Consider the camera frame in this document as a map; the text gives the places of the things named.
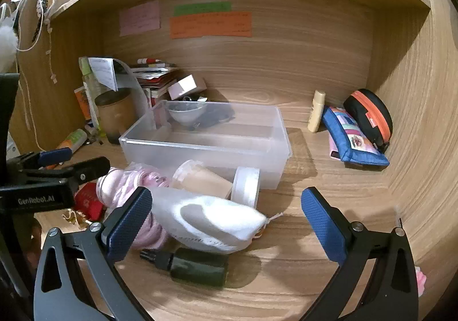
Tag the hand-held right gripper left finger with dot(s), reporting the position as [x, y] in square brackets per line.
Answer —
[129, 224]

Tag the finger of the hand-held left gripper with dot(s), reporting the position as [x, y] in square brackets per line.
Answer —
[55, 156]
[91, 168]

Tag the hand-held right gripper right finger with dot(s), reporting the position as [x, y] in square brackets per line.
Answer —
[322, 224]

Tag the white cotton pad pack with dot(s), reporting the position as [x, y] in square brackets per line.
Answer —
[204, 221]

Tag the dark green bottle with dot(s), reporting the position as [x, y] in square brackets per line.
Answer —
[196, 265]

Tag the white gauze roll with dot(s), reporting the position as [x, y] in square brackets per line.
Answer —
[204, 183]

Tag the round translucent plastic case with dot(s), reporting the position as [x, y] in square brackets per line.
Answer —
[245, 187]

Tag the clear plastic container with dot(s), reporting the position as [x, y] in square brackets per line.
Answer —
[214, 149]

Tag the orange and green tube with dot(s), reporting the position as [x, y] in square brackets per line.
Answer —
[73, 140]

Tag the red packet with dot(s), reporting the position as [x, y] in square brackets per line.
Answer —
[87, 201]

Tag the brown cylindrical cup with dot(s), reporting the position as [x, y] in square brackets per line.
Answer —
[114, 117]

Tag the orange box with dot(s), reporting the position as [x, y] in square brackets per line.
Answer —
[82, 103]

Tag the brown mug in holder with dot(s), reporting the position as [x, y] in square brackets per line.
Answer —
[137, 95]

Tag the blue patterned pouch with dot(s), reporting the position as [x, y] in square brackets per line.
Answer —
[352, 138]

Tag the white paper receipt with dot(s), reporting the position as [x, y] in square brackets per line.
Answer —
[103, 72]

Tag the clear grey bowl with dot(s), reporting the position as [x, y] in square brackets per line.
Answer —
[186, 113]

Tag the red white snack packets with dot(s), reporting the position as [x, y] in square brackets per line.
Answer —
[154, 76]

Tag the beige tube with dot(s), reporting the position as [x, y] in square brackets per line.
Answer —
[316, 111]

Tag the pink soft item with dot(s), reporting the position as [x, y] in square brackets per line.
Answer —
[421, 281]

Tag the black case with orange zip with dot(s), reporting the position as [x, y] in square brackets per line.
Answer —
[370, 113]

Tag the pink and white box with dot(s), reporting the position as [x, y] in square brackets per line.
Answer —
[186, 86]

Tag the pink paper note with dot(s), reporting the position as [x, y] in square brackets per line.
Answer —
[139, 17]

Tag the orange paper note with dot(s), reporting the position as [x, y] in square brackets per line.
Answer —
[211, 26]

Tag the green paper note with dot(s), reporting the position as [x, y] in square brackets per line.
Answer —
[202, 8]

